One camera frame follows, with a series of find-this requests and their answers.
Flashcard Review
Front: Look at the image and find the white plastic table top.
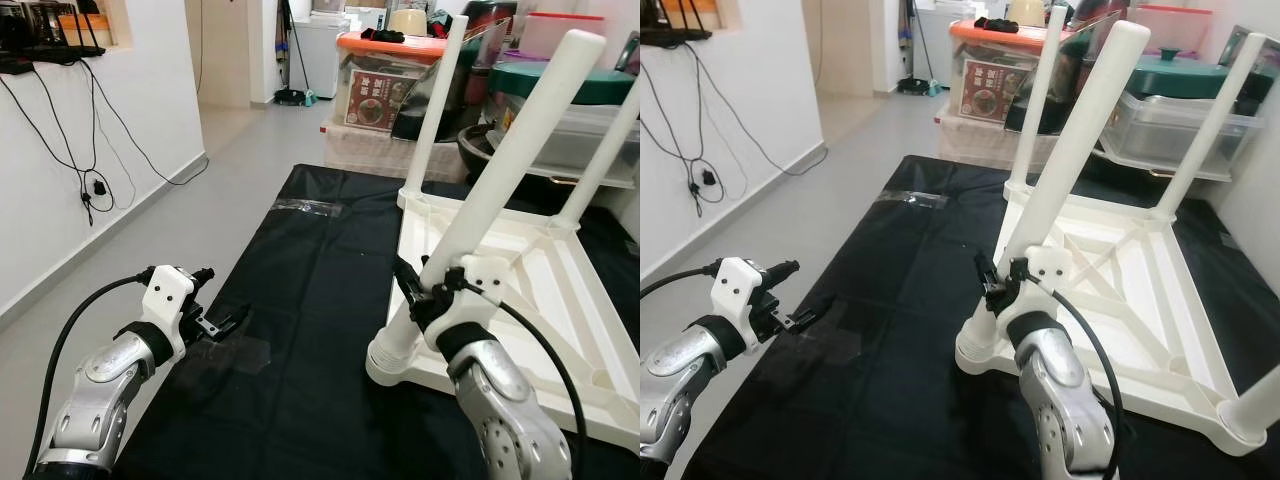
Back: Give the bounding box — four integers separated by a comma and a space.
955, 180, 1271, 456
365, 190, 641, 453

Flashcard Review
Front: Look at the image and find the clear tape cross patch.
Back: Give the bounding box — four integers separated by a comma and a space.
190, 325, 271, 376
800, 320, 871, 371

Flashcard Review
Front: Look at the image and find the black tablecloth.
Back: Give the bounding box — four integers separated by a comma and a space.
110, 163, 641, 480
680, 153, 1280, 480

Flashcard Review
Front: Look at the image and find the clear tape strip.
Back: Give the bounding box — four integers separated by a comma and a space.
875, 188, 949, 209
273, 198, 346, 219

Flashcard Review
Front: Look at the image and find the black wok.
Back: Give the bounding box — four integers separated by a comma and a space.
458, 125, 511, 186

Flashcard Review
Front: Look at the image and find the black bag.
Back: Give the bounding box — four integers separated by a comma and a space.
1005, 15, 1121, 136
392, 20, 501, 141

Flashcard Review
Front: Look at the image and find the red printed box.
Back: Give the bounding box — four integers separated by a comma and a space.
345, 55, 426, 131
960, 50, 1031, 126

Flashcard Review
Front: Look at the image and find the clear plastic storage box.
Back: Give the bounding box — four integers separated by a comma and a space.
1098, 92, 1263, 181
495, 100, 641, 186

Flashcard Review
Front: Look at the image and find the white refrigerator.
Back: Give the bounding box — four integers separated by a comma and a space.
295, 15, 351, 99
915, 5, 976, 86

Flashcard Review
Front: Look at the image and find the green pot lid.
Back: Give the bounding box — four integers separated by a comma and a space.
1128, 48, 1261, 99
490, 60, 641, 106

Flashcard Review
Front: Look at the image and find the black power strip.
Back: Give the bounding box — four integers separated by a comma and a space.
640, 25, 713, 46
0, 40, 106, 73

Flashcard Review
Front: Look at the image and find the clear tub red lid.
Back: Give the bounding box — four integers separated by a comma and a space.
522, 12, 608, 61
1130, 3, 1213, 56

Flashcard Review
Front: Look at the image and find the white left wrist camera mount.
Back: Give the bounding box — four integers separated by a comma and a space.
142, 265, 201, 346
712, 257, 773, 346

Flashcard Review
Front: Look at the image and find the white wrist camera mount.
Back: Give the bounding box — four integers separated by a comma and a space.
1010, 245, 1076, 321
142, 265, 201, 346
430, 255, 511, 336
712, 257, 773, 346

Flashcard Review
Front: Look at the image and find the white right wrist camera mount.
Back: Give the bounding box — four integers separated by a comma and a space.
1010, 245, 1076, 321
430, 255, 511, 336

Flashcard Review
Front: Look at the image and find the black wall cable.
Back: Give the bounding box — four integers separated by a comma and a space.
650, 40, 829, 216
0, 55, 211, 226

